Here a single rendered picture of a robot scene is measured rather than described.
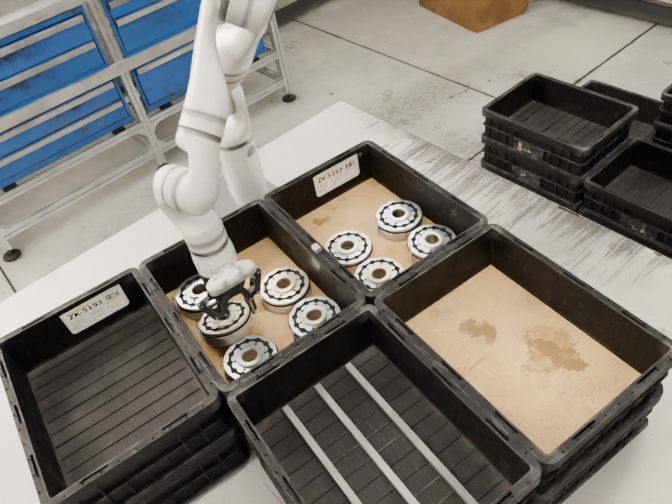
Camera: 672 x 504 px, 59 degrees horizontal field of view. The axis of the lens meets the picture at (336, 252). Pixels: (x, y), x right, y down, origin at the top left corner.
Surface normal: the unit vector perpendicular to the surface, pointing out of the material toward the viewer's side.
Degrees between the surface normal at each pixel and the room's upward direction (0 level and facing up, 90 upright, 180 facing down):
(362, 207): 0
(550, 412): 0
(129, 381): 0
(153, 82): 90
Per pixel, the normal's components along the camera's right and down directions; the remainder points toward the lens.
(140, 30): 0.65, 0.47
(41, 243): -0.14, -0.70
